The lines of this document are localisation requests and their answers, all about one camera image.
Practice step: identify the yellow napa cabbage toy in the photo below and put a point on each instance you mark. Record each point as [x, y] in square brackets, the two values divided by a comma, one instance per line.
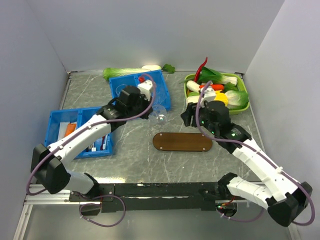
[192, 97]

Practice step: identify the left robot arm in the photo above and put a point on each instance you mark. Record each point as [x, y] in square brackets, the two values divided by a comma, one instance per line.
[49, 162]

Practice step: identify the green leaf toy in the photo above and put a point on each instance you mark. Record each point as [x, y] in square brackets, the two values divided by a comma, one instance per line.
[168, 68]

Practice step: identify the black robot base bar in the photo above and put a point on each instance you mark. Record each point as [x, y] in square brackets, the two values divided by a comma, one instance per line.
[156, 196]

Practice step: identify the green vegetable basket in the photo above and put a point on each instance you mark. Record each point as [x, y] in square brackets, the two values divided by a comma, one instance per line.
[240, 86]

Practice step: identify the red chili pepper toy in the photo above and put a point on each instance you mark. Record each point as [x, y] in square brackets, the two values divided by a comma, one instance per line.
[199, 70]

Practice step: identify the orange carrot toy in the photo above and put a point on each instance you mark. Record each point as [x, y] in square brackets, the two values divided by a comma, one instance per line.
[217, 87]

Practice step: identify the wooden oval tray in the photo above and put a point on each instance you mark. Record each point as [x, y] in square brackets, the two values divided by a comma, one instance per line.
[181, 142]

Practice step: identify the white radish toy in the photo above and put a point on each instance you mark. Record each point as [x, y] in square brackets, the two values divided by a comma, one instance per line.
[151, 67]

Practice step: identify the green napa cabbage toy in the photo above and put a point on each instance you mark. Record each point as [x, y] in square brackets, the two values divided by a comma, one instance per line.
[110, 72]

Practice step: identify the clear faceted plastic cup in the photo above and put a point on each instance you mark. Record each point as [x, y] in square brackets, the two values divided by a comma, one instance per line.
[159, 115]

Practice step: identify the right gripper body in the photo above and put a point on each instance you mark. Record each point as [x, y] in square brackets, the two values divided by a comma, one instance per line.
[210, 127]

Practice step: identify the orange toothpaste tube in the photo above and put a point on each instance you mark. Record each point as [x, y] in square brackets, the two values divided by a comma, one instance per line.
[70, 129]

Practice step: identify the white toothbrush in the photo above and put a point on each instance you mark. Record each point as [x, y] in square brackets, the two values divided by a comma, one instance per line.
[91, 148]

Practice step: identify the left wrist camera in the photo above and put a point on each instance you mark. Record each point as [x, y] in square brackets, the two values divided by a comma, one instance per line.
[146, 87]

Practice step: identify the red toothbrush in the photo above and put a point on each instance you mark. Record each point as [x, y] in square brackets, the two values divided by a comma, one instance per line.
[103, 143]

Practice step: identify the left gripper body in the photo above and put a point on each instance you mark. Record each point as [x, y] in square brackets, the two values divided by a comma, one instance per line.
[141, 104]

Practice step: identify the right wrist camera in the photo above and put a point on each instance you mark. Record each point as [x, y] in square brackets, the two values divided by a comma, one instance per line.
[207, 95]

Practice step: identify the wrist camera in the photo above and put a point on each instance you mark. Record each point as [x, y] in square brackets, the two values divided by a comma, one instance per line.
[146, 87]
[207, 95]

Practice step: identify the aluminium rail frame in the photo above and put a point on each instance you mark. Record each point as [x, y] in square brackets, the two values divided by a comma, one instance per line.
[159, 171]

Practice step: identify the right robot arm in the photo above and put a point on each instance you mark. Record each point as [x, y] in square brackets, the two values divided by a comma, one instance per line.
[282, 196]

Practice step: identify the green bok choy toy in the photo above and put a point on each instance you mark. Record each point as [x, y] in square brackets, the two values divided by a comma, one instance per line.
[208, 74]

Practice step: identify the blue bin with toiletries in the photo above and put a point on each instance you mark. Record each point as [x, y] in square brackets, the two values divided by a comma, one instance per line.
[79, 116]

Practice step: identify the green white cabbage toy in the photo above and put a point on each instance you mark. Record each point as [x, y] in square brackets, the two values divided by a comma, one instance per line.
[237, 100]

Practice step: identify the white corn toy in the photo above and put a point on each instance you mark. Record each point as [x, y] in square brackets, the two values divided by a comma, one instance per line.
[193, 86]

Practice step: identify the blue bin with cups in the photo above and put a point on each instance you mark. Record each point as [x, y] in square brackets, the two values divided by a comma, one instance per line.
[162, 93]

